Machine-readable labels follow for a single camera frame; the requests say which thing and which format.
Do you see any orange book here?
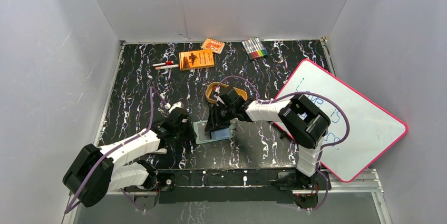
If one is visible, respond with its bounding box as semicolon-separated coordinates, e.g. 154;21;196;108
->
179;50;215;71

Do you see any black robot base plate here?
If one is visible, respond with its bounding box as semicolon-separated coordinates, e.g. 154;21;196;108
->
126;168;332;209

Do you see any aluminium frame rail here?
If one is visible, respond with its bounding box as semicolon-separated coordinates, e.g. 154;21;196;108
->
63;169;393;224

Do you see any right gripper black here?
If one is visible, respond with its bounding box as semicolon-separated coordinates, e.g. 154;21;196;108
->
204;103;236;132

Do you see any tan oval tray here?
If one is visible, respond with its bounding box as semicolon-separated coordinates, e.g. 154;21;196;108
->
205;82;248;104

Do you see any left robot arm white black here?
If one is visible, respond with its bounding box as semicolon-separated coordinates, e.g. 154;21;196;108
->
62;102;196;207

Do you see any red capped marker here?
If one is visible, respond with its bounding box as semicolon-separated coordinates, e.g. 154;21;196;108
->
152;61;173;67

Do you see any coloured marker set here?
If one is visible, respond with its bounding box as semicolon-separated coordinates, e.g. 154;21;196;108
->
241;37;269;60

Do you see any black whiteboard clip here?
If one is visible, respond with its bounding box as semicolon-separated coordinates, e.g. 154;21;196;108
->
279;130;289;140

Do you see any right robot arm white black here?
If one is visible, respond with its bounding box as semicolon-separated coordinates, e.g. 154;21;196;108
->
205;87;330;210

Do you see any small orange card pack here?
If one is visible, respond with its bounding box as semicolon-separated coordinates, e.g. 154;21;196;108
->
201;38;225;54

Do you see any white whiteboard eraser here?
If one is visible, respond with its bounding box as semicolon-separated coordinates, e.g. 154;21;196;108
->
152;148;167;154

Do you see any white marker pen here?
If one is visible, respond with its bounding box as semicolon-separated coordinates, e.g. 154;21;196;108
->
155;64;179;70

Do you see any pink framed whiteboard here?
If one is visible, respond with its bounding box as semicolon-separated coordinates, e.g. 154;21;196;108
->
277;59;408;182

